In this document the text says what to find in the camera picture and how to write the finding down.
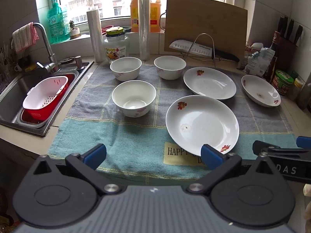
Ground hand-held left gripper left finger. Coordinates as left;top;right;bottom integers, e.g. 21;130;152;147
33;144;124;196

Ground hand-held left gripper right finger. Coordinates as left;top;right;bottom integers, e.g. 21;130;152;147
187;144;282;196

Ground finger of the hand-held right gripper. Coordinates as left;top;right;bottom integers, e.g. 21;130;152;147
252;140;311;161
296;136;311;149

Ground white floral ceramic plate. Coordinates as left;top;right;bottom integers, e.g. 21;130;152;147
241;75;281;108
166;95;240;153
183;67;237;100

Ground white floral ceramic bowl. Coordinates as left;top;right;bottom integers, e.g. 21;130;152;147
154;56;187;80
112;81;157;117
110;57;142;82

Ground grey teal checked towel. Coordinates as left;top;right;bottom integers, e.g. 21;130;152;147
47;63;295;179

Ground yellow-lidded spice jar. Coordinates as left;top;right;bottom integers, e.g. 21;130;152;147
289;78;304;101

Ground green-lidded sauce jar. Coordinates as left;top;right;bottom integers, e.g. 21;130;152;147
272;70;294;96

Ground red plastic basin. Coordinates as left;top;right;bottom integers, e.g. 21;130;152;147
23;73;79;122

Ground white plastic strainer basket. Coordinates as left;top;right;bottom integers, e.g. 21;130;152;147
23;76;69;109

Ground brown knife block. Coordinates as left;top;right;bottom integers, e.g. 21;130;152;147
277;35;299;78

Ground white blue printed bag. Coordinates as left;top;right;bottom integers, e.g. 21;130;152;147
244;47;276;76

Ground metal soap dispenser knob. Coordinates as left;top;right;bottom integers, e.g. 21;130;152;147
74;55;84;70

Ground dark soy sauce bottle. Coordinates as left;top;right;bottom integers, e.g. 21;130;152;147
264;31;280;83

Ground stainless steel sink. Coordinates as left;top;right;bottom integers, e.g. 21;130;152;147
0;61;95;137

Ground glass jar with yellow lid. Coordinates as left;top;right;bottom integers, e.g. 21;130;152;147
103;27;130;61

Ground white red food package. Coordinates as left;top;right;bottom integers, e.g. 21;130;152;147
237;42;264;70

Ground metal faucet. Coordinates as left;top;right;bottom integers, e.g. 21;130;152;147
33;23;59;72

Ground short plastic wrap roll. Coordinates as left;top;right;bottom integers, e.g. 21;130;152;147
87;10;107;63

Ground small potted plant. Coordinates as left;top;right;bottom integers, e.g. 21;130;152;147
69;21;81;39

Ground green dish soap bottle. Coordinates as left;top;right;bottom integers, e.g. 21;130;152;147
46;0;71;44

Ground tall plastic wrap roll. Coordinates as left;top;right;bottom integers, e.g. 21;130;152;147
137;0;152;61

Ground wooden cutting board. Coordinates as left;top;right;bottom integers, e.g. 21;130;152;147
164;0;248;62

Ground hanging metal utensils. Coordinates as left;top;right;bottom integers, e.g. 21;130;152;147
0;40;14;66

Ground pink dish cloth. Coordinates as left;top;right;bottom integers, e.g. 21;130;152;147
12;22;39;53

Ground orange cooking oil bottle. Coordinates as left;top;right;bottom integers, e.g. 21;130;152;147
130;0;161;33

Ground metal wire rack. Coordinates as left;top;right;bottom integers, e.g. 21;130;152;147
183;33;219;68

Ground black-handled kitchen knife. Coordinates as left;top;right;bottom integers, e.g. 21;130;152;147
169;39;240;63

